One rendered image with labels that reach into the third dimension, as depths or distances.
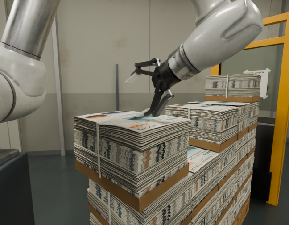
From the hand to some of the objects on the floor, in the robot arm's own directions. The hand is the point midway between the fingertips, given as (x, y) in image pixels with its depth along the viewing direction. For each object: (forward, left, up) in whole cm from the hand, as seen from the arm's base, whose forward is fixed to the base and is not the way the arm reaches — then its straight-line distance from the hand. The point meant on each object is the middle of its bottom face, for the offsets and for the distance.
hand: (134, 97), depth 61 cm
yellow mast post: (+150, +73, -114) cm, 202 cm away
